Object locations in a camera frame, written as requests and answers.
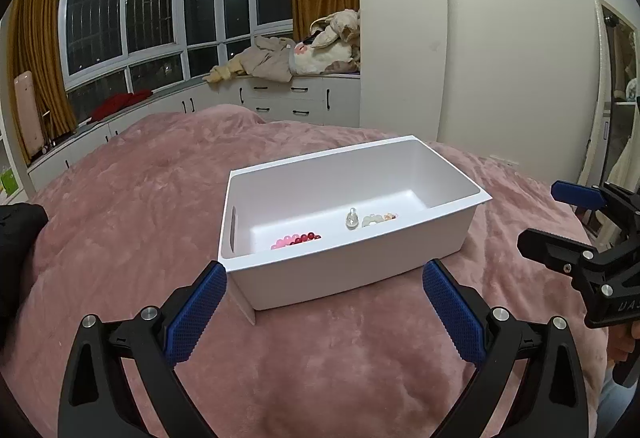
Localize white window cabinet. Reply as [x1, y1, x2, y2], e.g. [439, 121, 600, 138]
[27, 72, 362, 191]

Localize pile of clothes and plush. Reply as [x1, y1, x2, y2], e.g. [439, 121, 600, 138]
[291, 8, 362, 77]

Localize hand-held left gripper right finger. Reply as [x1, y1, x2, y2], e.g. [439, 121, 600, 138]
[422, 259, 588, 438]

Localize red cloth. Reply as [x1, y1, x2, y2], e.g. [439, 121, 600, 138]
[90, 89, 153, 123]

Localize dark cloth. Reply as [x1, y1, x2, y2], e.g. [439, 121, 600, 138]
[0, 203, 49, 344]

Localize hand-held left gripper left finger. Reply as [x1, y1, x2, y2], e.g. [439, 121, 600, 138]
[57, 260, 228, 438]

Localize white storage box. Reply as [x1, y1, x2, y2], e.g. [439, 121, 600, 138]
[218, 134, 493, 325]

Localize pink bead bracelet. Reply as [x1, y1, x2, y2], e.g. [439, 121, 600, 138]
[271, 234, 307, 250]

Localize person's jeans leg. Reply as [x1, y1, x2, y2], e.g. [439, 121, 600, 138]
[597, 368, 626, 438]

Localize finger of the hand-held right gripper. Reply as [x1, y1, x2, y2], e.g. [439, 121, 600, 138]
[517, 228, 596, 276]
[551, 180, 608, 213]

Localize standing mirror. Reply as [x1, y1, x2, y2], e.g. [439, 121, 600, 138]
[577, 0, 640, 233]

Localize bay window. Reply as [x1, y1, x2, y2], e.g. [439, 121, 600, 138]
[62, 0, 296, 111]

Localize pink plush blanket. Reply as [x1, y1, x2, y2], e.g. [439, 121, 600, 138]
[0, 104, 608, 438]

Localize person's right hand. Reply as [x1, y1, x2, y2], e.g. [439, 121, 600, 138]
[607, 318, 640, 363]

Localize white bead bracelet heart pendant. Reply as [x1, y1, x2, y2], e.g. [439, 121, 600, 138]
[345, 207, 386, 229]

